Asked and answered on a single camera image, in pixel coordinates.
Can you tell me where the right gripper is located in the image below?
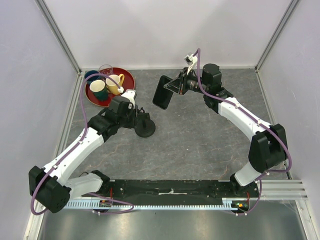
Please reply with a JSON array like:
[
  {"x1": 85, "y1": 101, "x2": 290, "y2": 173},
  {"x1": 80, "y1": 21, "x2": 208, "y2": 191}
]
[{"x1": 164, "y1": 67, "x2": 210, "y2": 95}]

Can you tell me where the black phone stand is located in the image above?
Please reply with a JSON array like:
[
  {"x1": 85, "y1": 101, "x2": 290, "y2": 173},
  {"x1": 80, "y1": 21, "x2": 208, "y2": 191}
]
[{"x1": 134, "y1": 107, "x2": 156, "y2": 138}]

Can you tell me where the black smartphone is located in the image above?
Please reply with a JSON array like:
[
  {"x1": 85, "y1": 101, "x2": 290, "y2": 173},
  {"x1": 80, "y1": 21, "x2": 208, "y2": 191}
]
[{"x1": 152, "y1": 75, "x2": 173, "y2": 110}]

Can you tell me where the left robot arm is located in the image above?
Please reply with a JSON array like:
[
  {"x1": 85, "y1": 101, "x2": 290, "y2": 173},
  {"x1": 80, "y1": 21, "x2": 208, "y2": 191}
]
[{"x1": 28, "y1": 89, "x2": 139, "y2": 216}]

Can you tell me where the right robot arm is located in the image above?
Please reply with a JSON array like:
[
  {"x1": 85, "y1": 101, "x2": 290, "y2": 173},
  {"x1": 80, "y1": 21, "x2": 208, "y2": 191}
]
[{"x1": 153, "y1": 63, "x2": 292, "y2": 197}]

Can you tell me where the red round tray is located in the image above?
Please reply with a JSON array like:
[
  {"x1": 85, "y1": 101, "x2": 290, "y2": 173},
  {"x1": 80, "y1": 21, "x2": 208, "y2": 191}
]
[{"x1": 85, "y1": 67, "x2": 136, "y2": 107}]

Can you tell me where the yellow mug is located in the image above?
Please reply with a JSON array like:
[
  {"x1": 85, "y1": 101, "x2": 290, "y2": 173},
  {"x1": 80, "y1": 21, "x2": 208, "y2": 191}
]
[{"x1": 105, "y1": 73, "x2": 125, "y2": 95}]

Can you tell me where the dark green mug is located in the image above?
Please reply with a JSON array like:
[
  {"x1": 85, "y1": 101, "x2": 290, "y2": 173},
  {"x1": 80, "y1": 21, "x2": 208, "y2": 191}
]
[{"x1": 89, "y1": 79, "x2": 109, "y2": 101}]

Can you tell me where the clear drinking glass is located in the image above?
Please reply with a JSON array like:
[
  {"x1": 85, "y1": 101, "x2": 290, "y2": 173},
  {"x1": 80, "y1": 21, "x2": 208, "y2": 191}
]
[{"x1": 98, "y1": 64, "x2": 114, "y2": 76}]

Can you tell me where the blue mug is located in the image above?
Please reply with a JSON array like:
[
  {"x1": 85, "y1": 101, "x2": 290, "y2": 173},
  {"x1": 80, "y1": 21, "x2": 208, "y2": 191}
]
[{"x1": 84, "y1": 70, "x2": 100, "y2": 85}]

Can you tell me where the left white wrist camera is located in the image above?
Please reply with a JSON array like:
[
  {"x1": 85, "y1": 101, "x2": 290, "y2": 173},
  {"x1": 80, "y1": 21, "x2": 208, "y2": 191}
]
[{"x1": 118, "y1": 86, "x2": 137, "y2": 105}]

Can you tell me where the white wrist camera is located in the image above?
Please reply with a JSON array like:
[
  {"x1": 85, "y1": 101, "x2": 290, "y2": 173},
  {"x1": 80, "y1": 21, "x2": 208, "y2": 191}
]
[
  {"x1": 184, "y1": 54, "x2": 198, "y2": 74},
  {"x1": 118, "y1": 86, "x2": 137, "y2": 105}
]

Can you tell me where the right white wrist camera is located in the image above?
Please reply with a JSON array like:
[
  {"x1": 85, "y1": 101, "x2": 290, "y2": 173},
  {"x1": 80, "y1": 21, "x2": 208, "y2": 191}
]
[{"x1": 184, "y1": 54, "x2": 198, "y2": 74}]

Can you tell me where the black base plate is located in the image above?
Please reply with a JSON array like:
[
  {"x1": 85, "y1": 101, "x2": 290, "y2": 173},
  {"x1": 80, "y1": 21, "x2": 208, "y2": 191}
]
[{"x1": 97, "y1": 179, "x2": 259, "y2": 206}]

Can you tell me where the slotted cable duct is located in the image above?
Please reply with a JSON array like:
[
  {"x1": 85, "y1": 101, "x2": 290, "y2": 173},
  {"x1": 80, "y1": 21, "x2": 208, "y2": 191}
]
[{"x1": 64, "y1": 197, "x2": 239, "y2": 211}]

